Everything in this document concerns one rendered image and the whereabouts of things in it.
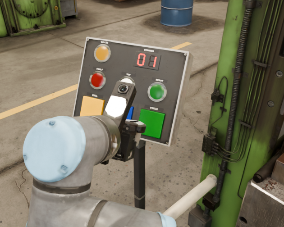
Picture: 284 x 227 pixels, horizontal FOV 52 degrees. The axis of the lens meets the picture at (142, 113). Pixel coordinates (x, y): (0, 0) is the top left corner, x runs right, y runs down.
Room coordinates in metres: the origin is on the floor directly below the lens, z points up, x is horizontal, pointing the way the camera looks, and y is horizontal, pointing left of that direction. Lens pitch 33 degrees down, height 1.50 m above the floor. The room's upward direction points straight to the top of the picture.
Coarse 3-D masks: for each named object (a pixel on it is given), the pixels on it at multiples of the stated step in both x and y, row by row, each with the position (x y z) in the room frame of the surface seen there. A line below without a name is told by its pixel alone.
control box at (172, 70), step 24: (96, 48) 0.87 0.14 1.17; (120, 48) 0.85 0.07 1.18; (144, 48) 0.83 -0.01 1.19; (96, 72) 0.83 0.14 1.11; (120, 72) 0.81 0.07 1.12; (144, 72) 0.79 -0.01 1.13; (168, 72) 0.77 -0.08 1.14; (96, 96) 0.80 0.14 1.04; (144, 96) 0.75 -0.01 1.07; (168, 96) 0.73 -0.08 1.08; (168, 120) 0.69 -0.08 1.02; (168, 144) 0.66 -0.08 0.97
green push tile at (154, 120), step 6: (144, 114) 0.71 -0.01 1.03; (150, 114) 0.71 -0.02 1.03; (156, 114) 0.70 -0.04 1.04; (162, 114) 0.70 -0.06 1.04; (144, 120) 0.71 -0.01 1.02; (150, 120) 0.70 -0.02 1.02; (156, 120) 0.70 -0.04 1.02; (162, 120) 0.69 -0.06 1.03; (150, 126) 0.69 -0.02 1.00; (156, 126) 0.69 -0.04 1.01; (162, 126) 0.68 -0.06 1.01; (144, 132) 0.69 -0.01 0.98; (150, 132) 0.68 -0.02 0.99; (156, 132) 0.68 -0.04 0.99
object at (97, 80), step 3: (93, 75) 0.83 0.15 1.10; (96, 75) 0.83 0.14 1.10; (99, 75) 0.83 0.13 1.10; (93, 78) 0.83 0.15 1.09; (96, 78) 0.82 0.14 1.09; (99, 78) 0.82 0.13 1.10; (102, 78) 0.82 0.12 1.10; (93, 81) 0.82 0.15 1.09; (96, 81) 0.82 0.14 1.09; (99, 81) 0.82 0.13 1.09; (102, 81) 0.81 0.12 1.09; (93, 84) 0.82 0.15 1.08; (96, 84) 0.81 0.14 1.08; (99, 84) 0.81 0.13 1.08
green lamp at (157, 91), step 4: (156, 84) 0.76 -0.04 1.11; (152, 88) 0.75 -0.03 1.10; (156, 88) 0.75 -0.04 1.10; (160, 88) 0.74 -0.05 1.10; (152, 92) 0.75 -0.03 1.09; (156, 92) 0.74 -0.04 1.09; (160, 92) 0.74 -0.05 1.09; (152, 96) 0.74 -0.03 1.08; (156, 96) 0.74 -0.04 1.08; (160, 96) 0.73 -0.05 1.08
